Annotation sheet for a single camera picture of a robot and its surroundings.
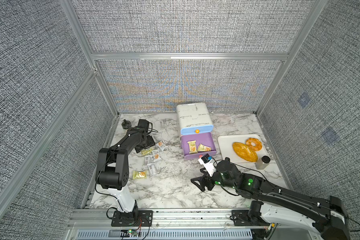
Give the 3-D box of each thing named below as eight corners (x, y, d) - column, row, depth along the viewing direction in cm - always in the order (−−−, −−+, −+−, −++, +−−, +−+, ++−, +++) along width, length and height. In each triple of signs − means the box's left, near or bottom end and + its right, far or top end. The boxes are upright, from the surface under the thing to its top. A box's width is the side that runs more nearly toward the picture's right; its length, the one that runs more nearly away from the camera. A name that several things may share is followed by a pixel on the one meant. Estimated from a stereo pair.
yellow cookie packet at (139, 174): (132, 179, 88) (131, 177, 86) (133, 171, 91) (132, 170, 89) (146, 179, 88) (146, 177, 86) (147, 171, 91) (147, 170, 89)
